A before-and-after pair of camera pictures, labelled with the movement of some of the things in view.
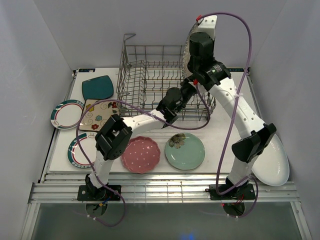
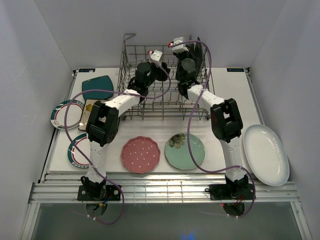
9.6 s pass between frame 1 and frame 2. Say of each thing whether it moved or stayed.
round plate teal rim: stayed
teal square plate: stayed
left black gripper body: moved
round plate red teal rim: stayed
